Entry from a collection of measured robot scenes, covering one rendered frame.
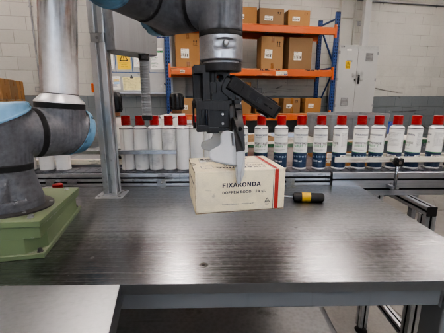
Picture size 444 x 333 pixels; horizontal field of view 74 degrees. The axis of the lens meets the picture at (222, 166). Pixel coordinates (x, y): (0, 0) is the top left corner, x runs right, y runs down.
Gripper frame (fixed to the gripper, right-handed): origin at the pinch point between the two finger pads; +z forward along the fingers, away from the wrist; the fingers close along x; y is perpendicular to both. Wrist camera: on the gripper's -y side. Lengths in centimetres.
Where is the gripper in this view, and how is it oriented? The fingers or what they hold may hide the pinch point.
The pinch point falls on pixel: (233, 173)
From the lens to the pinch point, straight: 57.1
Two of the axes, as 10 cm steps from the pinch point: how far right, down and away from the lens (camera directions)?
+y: -9.8, 0.5, -1.8
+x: 1.9, 2.2, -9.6
